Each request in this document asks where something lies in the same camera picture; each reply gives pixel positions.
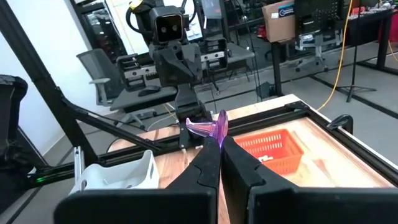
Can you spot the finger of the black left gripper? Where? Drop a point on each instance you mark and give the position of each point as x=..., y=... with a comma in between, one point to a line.
x=214, y=54
x=133, y=73

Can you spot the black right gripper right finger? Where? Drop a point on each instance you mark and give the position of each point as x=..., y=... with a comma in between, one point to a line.
x=295, y=207

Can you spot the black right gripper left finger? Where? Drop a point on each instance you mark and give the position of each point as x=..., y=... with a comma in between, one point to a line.
x=140, y=207

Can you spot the white plastic bone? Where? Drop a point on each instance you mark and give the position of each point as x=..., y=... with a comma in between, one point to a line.
x=265, y=158

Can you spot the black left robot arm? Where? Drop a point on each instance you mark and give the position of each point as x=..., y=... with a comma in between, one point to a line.
x=188, y=102

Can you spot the black computer mouse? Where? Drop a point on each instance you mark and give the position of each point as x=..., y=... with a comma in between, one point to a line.
x=149, y=90

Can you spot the grey desk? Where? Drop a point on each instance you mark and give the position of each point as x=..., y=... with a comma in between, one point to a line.
x=140, y=99

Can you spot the white plastic bin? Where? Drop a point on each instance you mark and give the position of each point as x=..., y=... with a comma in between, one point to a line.
x=124, y=177

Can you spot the grey office chair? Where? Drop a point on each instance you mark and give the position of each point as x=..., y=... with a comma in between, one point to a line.
x=99, y=68

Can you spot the black shelving rack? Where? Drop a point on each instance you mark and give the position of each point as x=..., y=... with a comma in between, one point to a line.
x=102, y=31

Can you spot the black metal table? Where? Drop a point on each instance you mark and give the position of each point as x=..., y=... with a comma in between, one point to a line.
x=276, y=68

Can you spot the orange slotted plastic basket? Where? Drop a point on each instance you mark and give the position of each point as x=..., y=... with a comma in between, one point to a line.
x=273, y=146

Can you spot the brown cardboard box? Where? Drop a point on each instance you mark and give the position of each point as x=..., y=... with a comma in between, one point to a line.
x=278, y=26

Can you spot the black diagonal beam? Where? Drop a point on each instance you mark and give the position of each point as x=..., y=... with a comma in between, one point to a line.
x=40, y=77

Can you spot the black mesh office chair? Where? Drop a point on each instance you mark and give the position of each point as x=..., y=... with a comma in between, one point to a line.
x=317, y=15

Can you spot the black tripod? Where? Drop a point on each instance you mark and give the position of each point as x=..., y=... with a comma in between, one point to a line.
x=351, y=88

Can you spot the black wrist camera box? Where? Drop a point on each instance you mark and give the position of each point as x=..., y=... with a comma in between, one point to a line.
x=168, y=28

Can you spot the silver metal bracket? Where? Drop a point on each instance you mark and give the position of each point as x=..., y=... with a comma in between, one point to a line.
x=78, y=165

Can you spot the black curved frame bracket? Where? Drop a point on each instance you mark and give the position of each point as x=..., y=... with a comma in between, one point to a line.
x=342, y=121

